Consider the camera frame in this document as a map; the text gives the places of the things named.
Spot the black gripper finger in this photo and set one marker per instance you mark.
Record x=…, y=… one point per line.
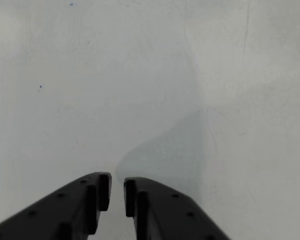
x=65, y=210
x=165, y=215

